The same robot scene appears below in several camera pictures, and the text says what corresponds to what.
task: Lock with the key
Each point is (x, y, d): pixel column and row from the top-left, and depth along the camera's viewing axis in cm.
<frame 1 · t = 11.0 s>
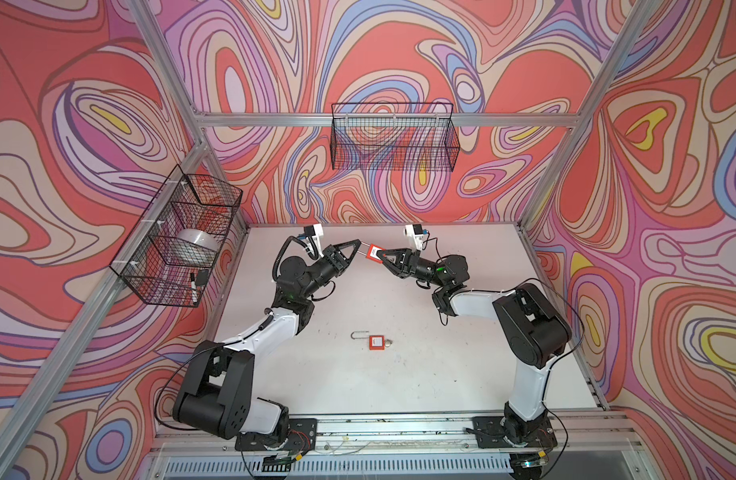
left hand: (364, 245, 73), fingers closed
right hand: (377, 262, 76), fingers closed
red padlock: (376, 342, 90), on the table

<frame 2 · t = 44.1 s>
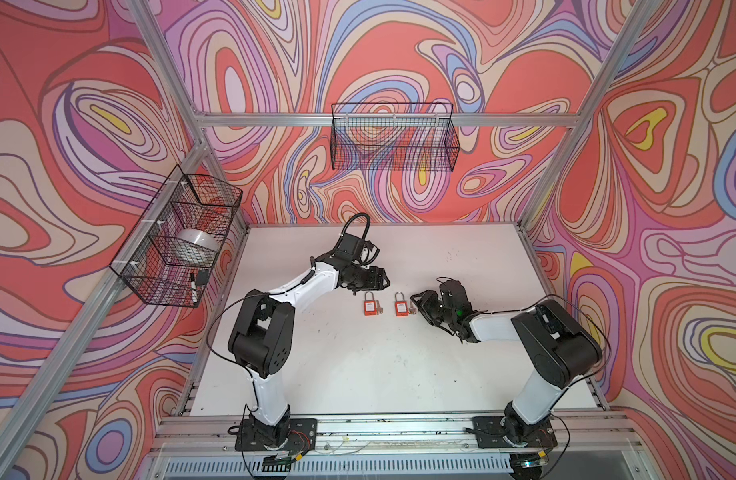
left hand: (384, 281, 90), fingers open
right hand: (413, 305, 95), fingers open
red padlock: (401, 306, 98), point 2 cm above the table
red padlock 2: (369, 305, 98), point 2 cm above the table

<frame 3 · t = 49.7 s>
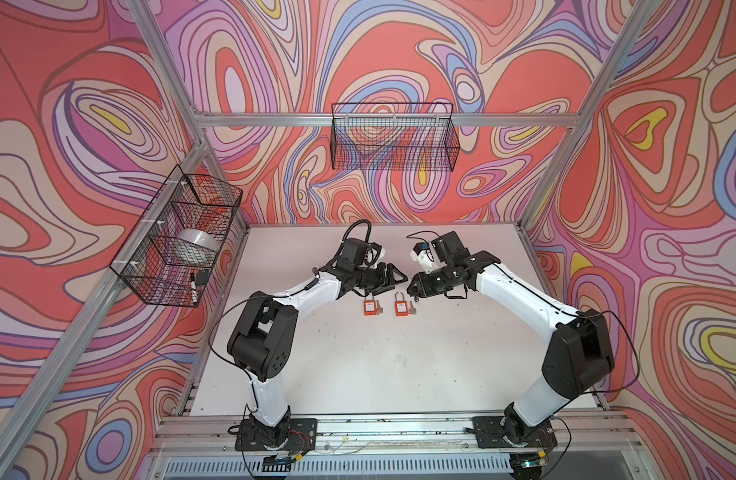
left hand: (404, 280, 85), fingers open
right hand: (415, 295, 84), fingers open
the named things where they were.

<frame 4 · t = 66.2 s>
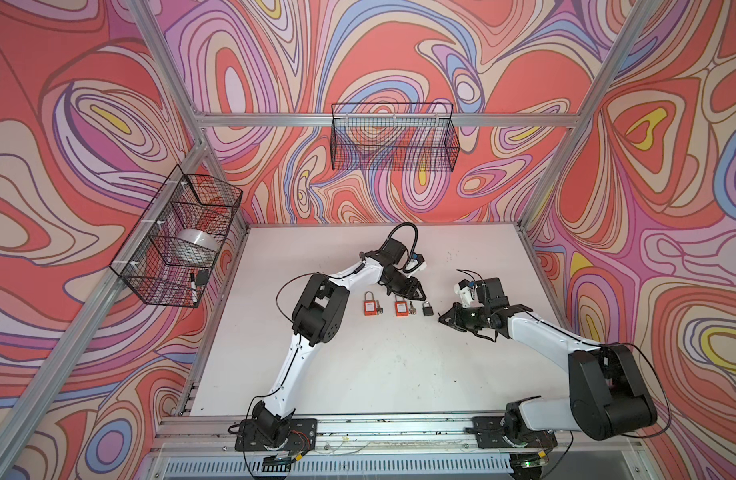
left hand: (424, 294, 95), fingers open
right hand: (442, 324, 88), fingers closed
the named things where they were.

